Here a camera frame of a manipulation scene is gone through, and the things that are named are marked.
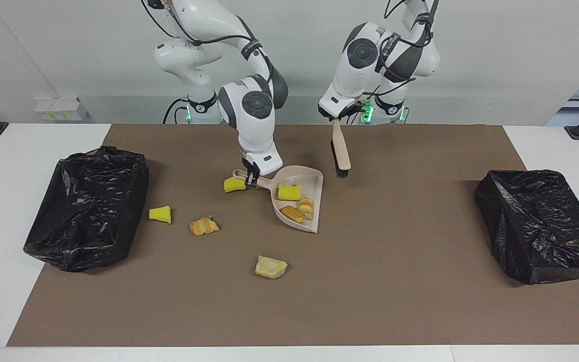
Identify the black bag lined trash bin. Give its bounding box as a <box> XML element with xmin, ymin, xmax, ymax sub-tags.
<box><xmin>474</xmin><ymin>169</ymin><xmax>579</xmax><ymax>286</ymax></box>
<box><xmin>23</xmin><ymin>146</ymin><xmax>150</xmax><ymax>273</ymax></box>

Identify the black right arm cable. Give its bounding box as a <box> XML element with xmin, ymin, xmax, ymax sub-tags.
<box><xmin>141</xmin><ymin>0</ymin><xmax>275</xmax><ymax>96</ymax></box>

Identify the black base cable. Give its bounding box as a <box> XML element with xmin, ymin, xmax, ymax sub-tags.
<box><xmin>163</xmin><ymin>98</ymin><xmax>189</xmax><ymax>125</ymax></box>

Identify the pale bread chunk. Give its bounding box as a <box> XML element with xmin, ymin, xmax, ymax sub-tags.
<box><xmin>255</xmin><ymin>255</ymin><xmax>288</xmax><ymax>280</ymax></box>

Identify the white wall socket box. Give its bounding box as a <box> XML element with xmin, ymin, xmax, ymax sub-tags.
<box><xmin>34</xmin><ymin>97</ymin><xmax>89</xmax><ymax>122</ymax></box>

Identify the brown table mat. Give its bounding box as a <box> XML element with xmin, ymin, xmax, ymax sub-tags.
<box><xmin>7</xmin><ymin>124</ymin><xmax>579</xmax><ymax>347</ymax></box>

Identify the brown oval bun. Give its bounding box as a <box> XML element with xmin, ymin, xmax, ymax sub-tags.
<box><xmin>280</xmin><ymin>205</ymin><xmax>306</xmax><ymax>225</ymax></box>

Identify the yellow wedge sponge piece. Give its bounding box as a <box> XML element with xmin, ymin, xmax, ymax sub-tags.
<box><xmin>149</xmin><ymin>205</ymin><xmax>172</xmax><ymax>225</ymax></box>

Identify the beige brush with black bristles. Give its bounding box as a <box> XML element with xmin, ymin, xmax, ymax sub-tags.
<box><xmin>330</xmin><ymin>118</ymin><xmax>352</xmax><ymax>179</ymax></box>

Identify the beige plastic dustpan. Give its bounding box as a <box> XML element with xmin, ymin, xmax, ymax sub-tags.
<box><xmin>233</xmin><ymin>165</ymin><xmax>324</xmax><ymax>234</ymax></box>

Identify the orange croissant piece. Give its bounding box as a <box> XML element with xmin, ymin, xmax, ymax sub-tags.
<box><xmin>189</xmin><ymin>216</ymin><xmax>220</xmax><ymax>236</ymax></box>

